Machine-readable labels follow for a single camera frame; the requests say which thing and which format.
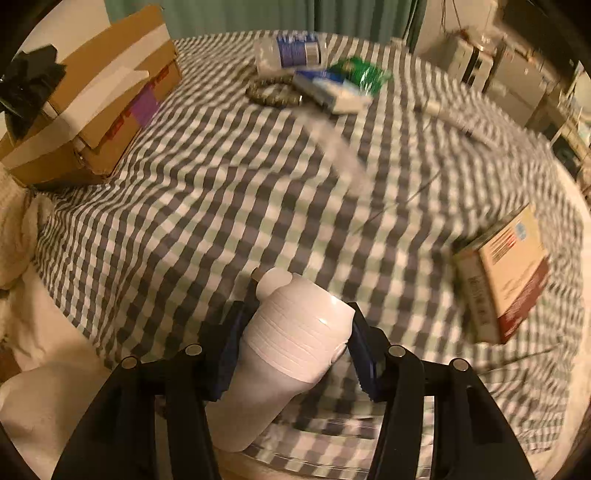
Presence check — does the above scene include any blue and white box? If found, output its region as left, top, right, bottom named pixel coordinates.
left=293, top=68, right=372, bottom=115

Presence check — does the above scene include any green curtain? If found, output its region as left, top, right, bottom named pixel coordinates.
left=104, top=0, right=421, bottom=42

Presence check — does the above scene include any green packet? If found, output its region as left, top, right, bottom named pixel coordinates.
left=330, top=56, right=393, bottom=95

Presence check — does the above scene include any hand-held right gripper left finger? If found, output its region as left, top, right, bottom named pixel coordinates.
left=51, top=300, right=247, bottom=480

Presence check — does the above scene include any white plastic bottle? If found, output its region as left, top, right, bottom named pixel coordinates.
left=205, top=268, right=356, bottom=453

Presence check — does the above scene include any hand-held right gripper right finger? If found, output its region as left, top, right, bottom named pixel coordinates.
left=346, top=302, right=529, bottom=480

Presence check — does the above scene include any clear plastic wrapper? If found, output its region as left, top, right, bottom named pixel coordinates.
left=309, top=115, right=375, bottom=197

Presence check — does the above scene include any white ointment tube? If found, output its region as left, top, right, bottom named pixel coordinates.
left=416, top=99, right=490, bottom=139

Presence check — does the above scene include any bead bracelet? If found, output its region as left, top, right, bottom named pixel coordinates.
left=246, top=76, right=303, bottom=108

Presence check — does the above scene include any cardboard box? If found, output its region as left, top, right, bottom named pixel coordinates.
left=0, top=4, right=182, bottom=188

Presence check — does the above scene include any red and beige medicine box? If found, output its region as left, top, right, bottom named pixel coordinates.
left=452, top=203, right=551, bottom=344

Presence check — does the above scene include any grey fridge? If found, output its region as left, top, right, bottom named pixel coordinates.
left=480, top=44, right=550, bottom=112

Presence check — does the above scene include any clear jar with blue label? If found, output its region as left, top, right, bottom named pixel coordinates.
left=254, top=30, right=326, bottom=75

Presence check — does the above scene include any black television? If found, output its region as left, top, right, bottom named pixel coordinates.
left=501, top=0, right=573, bottom=47

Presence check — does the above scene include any white bedding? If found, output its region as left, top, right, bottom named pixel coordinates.
left=0, top=268, right=116, bottom=480

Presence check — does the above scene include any white suitcase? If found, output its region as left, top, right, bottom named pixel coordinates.
left=436, top=32, right=497, bottom=86

